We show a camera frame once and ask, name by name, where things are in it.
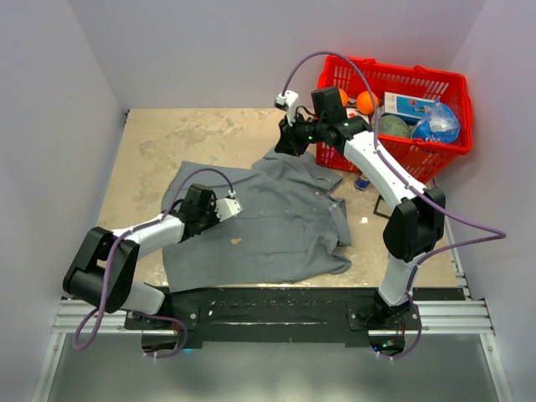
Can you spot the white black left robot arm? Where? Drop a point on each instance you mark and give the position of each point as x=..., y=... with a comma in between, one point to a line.
x=102, y=272

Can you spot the orange fruit left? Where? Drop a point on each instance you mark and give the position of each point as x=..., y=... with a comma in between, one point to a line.
x=344, y=97

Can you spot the white blue light bulb box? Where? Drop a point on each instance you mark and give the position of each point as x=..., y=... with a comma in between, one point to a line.
x=408, y=108

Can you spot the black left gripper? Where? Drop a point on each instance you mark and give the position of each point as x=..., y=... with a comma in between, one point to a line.
x=214, y=219

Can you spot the blue plastic bag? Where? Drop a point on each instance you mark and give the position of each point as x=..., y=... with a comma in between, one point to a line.
x=438, y=124

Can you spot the grey button-up shirt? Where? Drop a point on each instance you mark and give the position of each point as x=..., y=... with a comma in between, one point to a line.
x=288, y=233

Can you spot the green melon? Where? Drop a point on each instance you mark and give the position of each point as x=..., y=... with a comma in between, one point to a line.
x=394, y=126

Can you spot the pink white small box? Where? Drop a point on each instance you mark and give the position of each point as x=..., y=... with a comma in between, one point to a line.
x=353, y=112

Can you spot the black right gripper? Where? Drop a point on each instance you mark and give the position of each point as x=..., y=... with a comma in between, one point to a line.
x=289, y=142

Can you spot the blue silver drink can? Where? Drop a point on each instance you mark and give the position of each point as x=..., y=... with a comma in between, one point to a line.
x=361, y=183

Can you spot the orange fruit right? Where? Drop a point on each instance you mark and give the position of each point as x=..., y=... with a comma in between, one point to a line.
x=367, y=103

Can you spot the black rectangular frame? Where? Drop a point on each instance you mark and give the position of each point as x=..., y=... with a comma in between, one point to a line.
x=378, y=208

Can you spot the orange fruit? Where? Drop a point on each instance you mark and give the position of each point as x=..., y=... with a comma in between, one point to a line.
x=344, y=97
x=367, y=103

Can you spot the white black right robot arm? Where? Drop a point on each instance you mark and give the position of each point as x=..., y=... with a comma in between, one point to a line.
x=413, y=227

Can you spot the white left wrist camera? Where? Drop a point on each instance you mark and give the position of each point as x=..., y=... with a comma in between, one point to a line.
x=228, y=207

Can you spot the red plastic shopping basket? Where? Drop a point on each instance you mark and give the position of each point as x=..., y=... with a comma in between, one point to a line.
x=423, y=160

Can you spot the aluminium frame rail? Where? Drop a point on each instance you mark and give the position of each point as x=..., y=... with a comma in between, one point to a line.
x=67, y=372

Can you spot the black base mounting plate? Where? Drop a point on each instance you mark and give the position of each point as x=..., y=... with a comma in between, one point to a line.
x=348, y=316

